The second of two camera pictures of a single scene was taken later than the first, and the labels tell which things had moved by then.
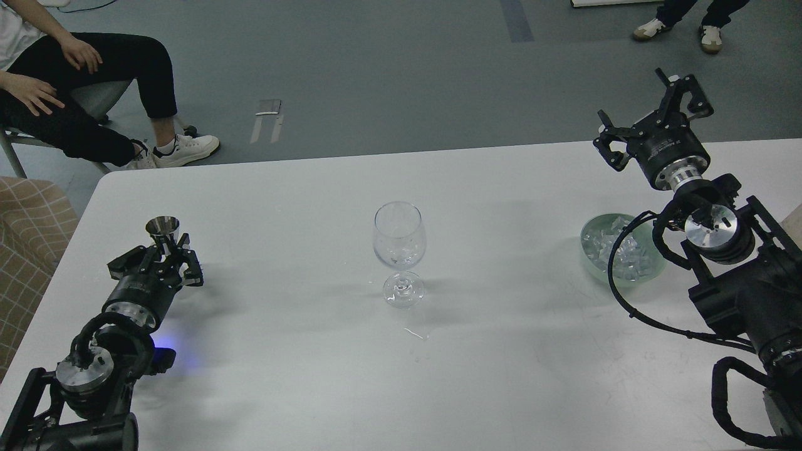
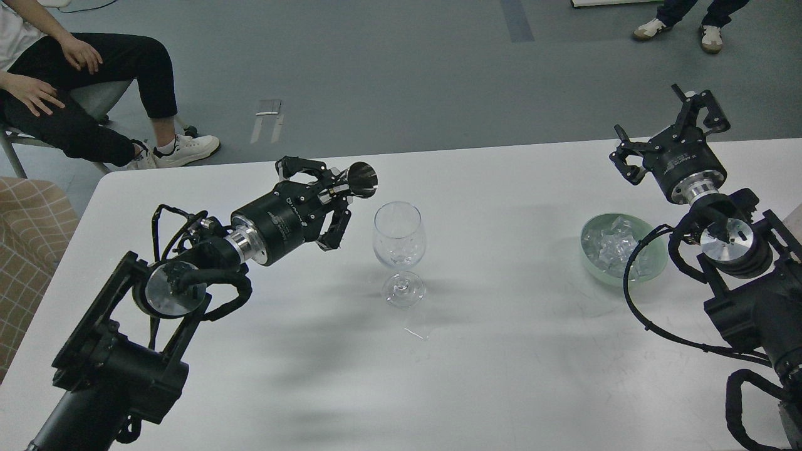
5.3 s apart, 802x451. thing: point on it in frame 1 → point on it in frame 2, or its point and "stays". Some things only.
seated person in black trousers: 39,66 stays
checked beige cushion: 38,222 stays
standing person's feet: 669,12 stays
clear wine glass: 400,243 stays
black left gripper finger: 129,263 → 289,165
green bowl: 640,257 stays
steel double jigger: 163,229 → 361,179
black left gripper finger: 182,254 → 331,238
